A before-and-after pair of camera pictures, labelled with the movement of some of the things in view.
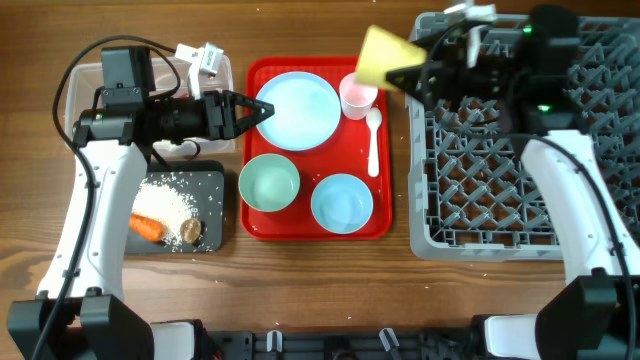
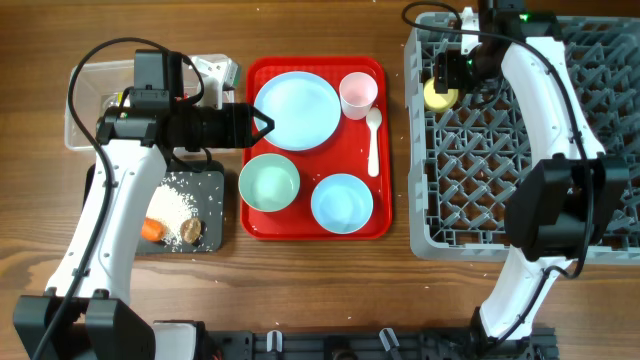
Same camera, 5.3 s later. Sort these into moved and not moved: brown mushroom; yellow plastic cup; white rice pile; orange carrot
Moved: yellow plastic cup
Not moved: brown mushroom; orange carrot; white rice pile
